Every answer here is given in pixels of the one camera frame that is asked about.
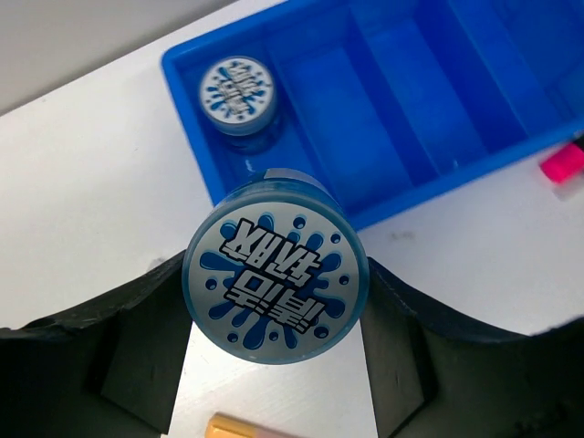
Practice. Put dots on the orange cap peach highlighter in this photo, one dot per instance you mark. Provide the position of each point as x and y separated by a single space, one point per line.
221 426

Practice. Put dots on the blue plastic sorting tray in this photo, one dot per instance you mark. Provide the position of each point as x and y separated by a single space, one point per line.
390 103

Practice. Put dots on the black pink highlighter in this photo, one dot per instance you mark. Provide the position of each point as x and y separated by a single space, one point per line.
564 168

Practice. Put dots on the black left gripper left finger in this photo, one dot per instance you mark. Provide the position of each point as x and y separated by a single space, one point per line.
109 367

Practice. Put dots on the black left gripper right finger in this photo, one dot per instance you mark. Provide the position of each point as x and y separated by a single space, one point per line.
436 372

